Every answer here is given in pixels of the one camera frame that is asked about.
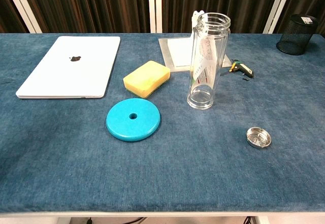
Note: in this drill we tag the white label sticker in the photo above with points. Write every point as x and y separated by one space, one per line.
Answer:
307 19

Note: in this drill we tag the dark brown curtain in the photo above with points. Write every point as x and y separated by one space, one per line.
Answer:
89 5

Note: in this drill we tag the small metal strainer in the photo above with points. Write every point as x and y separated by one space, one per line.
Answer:
258 137

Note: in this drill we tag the yellow cleaning sponge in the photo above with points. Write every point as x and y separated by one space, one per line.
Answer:
146 78

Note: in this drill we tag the white vertical frame post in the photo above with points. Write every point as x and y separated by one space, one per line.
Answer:
155 5

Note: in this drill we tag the teal disc with hole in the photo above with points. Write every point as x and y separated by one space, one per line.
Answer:
122 125

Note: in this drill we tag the black mesh pen holder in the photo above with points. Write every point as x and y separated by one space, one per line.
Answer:
295 36

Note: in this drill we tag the black green hand tool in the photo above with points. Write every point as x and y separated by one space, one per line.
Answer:
242 67

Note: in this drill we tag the white slanted frame post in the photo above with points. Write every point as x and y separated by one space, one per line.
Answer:
23 8
278 8

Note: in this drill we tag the white closed laptop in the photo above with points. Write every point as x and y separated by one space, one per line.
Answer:
71 69

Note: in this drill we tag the blue felt tablecloth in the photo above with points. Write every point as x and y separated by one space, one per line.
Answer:
177 170

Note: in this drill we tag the white plastic clip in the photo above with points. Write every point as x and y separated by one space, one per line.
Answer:
195 18

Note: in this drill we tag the clear glass bottle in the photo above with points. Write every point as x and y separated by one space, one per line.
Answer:
200 99

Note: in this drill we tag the printed paper leaflet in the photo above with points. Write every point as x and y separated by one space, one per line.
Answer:
205 66

